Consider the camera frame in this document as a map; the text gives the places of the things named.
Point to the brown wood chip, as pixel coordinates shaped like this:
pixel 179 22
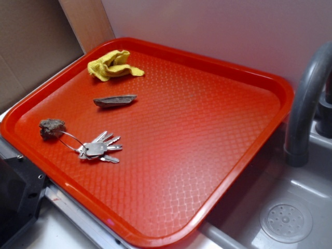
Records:
pixel 114 101

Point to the red plastic tray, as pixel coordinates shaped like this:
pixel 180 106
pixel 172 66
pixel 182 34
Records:
pixel 195 125

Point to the silver key bunch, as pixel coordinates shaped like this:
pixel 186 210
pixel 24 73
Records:
pixel 98 148

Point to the yellow cloth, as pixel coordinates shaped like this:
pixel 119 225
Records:
pixel 111 65

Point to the grey toy sink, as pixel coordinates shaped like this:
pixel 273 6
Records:
pixel 274 205

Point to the brown cardboard panel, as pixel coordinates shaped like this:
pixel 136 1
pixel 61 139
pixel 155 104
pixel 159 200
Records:
pixel 40 38

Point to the grey faucet spout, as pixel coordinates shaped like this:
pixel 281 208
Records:
pixel 312 97

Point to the grey rock keychain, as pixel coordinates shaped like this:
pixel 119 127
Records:
pixel 51 128

